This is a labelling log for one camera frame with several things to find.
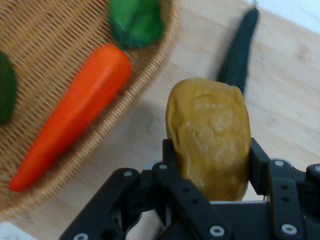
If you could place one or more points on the yellow-brown toy potato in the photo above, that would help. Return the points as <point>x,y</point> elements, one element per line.
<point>210,140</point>

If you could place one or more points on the dark green toy vegetable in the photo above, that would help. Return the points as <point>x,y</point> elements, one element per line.
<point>6,87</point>

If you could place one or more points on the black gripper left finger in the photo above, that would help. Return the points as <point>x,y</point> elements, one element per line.
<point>175,190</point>

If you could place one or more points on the wooden cutting board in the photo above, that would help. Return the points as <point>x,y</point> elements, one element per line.
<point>280,100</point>

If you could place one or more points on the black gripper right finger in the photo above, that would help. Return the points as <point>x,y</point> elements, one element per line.
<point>285,190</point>

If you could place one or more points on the light green leafy toy vegetable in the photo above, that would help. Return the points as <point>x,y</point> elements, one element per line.
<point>137,22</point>

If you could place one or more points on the dark green cucumber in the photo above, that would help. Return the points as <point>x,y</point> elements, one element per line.
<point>241,50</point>

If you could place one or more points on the woven wicker basket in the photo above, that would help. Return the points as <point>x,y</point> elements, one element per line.
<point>50,45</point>

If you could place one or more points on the orange toy carrot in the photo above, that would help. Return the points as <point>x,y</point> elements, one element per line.
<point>80,107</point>

